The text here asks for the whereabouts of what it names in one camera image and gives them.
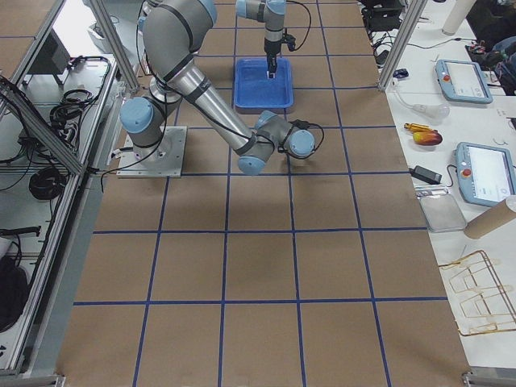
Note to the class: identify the near teach pendant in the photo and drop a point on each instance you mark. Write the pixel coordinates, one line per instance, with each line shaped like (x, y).
(485, 174)

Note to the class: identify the mango fruit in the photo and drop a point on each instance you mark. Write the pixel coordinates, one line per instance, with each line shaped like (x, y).
(427, 138)

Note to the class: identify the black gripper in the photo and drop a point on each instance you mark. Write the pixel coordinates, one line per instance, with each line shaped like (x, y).
(271, 49)

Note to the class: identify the cardboard tube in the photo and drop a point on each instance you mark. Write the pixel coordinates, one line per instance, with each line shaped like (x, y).
(493, 218)

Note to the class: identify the teach pendant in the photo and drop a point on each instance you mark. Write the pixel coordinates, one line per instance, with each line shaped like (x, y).
(485, 174)
(462, 81)

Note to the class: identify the black power adapter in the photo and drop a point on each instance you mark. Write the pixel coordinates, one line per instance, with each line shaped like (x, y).
(426, 175)

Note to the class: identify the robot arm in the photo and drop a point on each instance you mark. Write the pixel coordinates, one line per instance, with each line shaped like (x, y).
(272, 15)
(173, 31)

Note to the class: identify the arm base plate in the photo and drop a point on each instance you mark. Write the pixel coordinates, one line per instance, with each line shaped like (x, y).
(165, 161)

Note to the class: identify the aluminium frame post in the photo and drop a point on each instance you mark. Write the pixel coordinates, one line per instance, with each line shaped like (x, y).
(402, 38)

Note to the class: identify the brass cylinder tool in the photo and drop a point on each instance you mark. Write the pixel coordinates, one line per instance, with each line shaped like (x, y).
(415, 127)

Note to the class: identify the clear plastic lidded box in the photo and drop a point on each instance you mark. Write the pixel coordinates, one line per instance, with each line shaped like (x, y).
(442, 213)

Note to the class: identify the far teach pendant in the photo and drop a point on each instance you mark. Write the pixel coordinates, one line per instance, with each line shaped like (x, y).
(462, 81)

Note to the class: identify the brass wire rack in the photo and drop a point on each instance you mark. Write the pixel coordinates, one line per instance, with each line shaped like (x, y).
(481, 301)

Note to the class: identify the blue plastic tray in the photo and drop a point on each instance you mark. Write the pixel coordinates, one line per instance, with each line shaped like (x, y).
(254, 90)

